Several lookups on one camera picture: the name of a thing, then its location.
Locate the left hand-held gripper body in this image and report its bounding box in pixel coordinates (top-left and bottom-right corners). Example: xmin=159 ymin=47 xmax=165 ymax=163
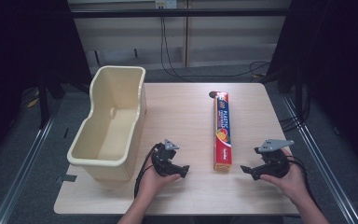
xmin=151 ymin=138 xmax=181 ymax=177

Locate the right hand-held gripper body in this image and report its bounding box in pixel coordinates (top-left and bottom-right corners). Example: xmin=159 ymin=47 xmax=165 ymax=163
xmin=254 ymin=138 xmax=296 ymax=179

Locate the red and blue plastic wrap box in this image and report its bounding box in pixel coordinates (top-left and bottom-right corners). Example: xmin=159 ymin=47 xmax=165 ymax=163
xmin=213 ymin=91 xmax=233 ymax=173

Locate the cream plastic bin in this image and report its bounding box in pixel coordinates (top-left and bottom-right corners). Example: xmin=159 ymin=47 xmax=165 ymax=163
xmin=66 ymin=64 xmax=148 ymax=183

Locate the person's right hand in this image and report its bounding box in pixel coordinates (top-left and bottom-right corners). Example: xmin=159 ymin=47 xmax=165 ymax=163
xmin=259 ymin=148 xmax=310 ymax=205

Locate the person's left hand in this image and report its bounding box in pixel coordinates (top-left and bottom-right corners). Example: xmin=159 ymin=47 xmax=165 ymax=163
xmin=136 ymin=161 xmax=182 ymax=203

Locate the black tape strip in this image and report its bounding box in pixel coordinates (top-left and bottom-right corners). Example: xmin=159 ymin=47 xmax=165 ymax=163
xmin=55 ymin=174 xmax=77 ymax=184

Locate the dark curtain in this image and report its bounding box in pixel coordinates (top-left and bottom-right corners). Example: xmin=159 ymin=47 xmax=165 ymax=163
xmin=0 ymin=0 xmax=93 ymax=169
xmin=265 ymin=0 xmax=358 ymax=175

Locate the black metal stand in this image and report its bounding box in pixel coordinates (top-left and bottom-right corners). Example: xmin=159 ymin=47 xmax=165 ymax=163
xmin=37 ymin=74 xmax=51 ymax=130

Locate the black horizontal bar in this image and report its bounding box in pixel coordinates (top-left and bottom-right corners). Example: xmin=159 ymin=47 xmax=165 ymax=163
xmin=70 ymin=8 xmax=291 ymax=19

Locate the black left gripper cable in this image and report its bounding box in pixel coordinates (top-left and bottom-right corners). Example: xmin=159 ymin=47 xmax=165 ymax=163
xmin=133 ymin=143 xmax=163 ymax=200

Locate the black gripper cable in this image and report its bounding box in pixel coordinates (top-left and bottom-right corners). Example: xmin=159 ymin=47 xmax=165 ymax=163
xmin=286 ymin=155 xmax=322 ymax=210
xmin=133 ymin=143 xmax=163 ymax=200

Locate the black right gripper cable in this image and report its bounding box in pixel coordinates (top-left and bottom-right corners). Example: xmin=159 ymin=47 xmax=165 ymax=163
xmin=286 ymin=155 xmax=322 ymax=210

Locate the metal floor rail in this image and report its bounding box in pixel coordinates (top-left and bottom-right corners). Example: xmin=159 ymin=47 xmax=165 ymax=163
xmin=0 ymin=115 xmax=59 ymax=224
xmin=281 ymin=95 xmax=358 ymax=224

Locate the black floor cable bundle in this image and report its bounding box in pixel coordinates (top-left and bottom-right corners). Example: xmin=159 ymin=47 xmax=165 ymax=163
xmin=279 ymin=92 xmax=311 ymax=133

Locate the black hanging wall cable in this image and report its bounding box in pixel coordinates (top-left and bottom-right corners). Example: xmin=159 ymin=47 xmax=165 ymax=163
xmin=159 ymin=16 xmax=272 ymax=82

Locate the white wall outlet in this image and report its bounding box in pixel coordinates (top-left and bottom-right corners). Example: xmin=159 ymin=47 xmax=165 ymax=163
xmin=154 ymin=0 xmax=178 ymax=10

